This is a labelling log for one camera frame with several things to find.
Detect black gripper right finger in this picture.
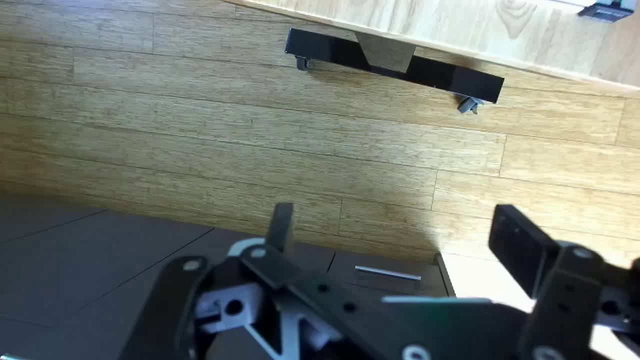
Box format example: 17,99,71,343
489,203,640,360

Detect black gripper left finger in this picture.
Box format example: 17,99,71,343
118,203,316,360

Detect dark kitchen counter cabinet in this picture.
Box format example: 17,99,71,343
0,190,457,360

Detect light wood table black foot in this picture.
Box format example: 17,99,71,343
229,0,640,117

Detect small black object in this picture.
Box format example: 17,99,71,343
576,0,637,25

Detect silver drawer handle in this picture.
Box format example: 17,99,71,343
353,265,424,284

